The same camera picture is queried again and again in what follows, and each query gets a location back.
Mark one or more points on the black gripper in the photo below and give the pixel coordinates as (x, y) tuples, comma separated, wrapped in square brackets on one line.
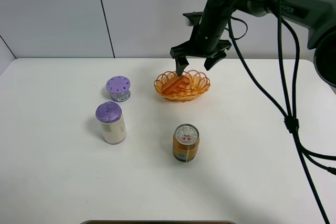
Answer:
[(205, 40)]

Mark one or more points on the orange waffle slice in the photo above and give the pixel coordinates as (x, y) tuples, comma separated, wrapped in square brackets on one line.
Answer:
[(175, 84)]

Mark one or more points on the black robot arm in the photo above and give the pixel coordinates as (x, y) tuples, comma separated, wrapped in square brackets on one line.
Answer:
[(318, 16)]

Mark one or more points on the orange wicker basket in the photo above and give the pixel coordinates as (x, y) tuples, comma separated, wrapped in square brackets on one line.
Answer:
[(187, 87)]

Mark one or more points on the orange beverage can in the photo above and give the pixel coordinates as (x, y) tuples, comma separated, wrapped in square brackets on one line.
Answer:
[(185, 142)]

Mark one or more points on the purple lidded air freshener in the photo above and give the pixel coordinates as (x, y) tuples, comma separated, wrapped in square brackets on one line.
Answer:
[(119, 88)]

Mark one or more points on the purple white bag roll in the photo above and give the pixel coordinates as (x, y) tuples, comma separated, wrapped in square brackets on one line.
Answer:
[(110, 117)]

